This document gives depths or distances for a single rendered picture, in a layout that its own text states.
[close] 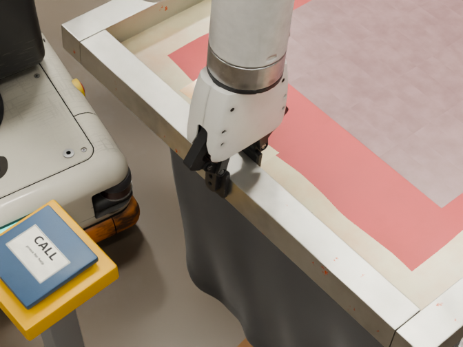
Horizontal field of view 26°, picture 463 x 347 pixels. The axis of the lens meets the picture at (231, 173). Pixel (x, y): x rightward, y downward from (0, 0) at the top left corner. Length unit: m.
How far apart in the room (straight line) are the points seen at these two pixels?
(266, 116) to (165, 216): 1.37
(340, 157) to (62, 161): 1.07
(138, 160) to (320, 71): 1.28
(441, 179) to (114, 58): 0.40
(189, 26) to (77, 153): 0.90
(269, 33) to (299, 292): 0.50
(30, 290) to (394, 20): 0.58
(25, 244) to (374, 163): 0.41
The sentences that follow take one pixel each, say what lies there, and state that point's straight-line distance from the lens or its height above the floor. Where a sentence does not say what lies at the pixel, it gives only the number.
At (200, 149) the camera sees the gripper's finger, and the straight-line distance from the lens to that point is 1.00.
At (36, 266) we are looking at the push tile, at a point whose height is 0.97.
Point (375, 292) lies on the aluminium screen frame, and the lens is 1.00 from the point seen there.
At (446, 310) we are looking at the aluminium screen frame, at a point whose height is 1.09.
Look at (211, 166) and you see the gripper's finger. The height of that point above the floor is 1.13.
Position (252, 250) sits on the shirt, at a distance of 1.36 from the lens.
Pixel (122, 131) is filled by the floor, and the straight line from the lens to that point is 2.53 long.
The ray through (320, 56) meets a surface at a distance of 1.26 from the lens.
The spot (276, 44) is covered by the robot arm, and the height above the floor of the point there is 1.29.
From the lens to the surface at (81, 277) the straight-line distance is 1.17.
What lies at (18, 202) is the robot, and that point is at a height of 0.28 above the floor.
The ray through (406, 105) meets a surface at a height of 1.03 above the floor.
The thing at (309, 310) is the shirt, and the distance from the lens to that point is 1.33.
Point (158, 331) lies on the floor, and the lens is 2.21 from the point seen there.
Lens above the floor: 1.95
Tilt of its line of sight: 53 degrees down
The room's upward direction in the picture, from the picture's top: straight up
